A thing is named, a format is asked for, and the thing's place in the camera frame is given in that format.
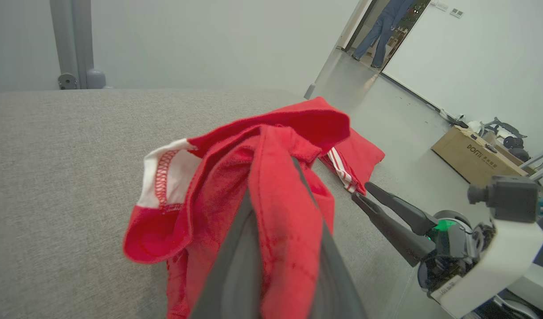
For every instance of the red white-striped shorts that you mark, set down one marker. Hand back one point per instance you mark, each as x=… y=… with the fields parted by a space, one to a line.
x=284 y=248

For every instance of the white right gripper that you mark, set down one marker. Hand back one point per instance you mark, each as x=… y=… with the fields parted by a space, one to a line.
x=497 y=266

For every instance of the brown cardboard box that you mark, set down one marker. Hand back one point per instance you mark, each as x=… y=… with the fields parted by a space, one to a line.
x=470 y=155

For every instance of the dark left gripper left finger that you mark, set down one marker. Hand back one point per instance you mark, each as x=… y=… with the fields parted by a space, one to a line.
x=236 y=283

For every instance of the black and white gear pile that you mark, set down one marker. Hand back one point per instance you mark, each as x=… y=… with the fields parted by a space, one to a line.
x=513 y=141

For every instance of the silver metal frame rails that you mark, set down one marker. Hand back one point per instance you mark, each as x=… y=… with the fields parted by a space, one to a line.
x=541 y=159

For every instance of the dark grey post bracket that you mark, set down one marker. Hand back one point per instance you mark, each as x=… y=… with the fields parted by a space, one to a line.
x=67 y=82

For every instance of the person in blue clothes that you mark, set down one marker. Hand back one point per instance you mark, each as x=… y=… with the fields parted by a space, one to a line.
x=384 y=26

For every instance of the grey metal wall post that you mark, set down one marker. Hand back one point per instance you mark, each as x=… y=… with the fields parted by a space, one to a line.
x=72 y=35

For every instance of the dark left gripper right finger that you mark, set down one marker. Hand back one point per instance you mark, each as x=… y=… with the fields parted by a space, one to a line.
x=337 y=288

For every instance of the red basketball jersey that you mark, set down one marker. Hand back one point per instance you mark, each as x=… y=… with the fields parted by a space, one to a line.
x=364 y=155

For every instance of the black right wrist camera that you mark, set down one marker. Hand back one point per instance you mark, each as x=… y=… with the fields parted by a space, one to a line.
x=513 y=199

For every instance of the grey fabric sofa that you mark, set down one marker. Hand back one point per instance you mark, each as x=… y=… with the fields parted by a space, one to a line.
x=76 y=177

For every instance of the small grey floor post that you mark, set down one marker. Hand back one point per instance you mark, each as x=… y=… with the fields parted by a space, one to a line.
x=310 y=91

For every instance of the white wall switch panel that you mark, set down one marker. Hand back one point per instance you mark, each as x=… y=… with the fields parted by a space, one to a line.
x=442 y=6
x=456 y=13

